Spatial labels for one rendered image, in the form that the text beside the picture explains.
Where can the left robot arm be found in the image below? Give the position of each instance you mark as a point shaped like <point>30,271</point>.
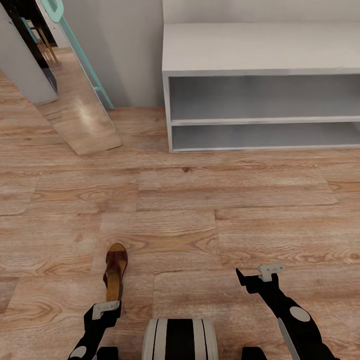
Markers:
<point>99,317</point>

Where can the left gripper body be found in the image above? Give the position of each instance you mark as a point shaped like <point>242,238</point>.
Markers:
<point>107,320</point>

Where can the sandal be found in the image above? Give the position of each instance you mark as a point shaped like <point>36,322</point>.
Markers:
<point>116,264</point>

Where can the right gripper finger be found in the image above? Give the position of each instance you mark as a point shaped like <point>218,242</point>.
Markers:
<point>241,277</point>

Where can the robot trunk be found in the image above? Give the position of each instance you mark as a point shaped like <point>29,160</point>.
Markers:
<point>180,339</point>

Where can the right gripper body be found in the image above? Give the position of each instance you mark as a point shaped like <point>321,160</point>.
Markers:
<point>255,285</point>

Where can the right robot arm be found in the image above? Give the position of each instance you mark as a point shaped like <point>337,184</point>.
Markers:
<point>299,330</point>

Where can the standing mirror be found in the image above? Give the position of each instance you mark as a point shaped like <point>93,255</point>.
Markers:
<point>36,55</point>

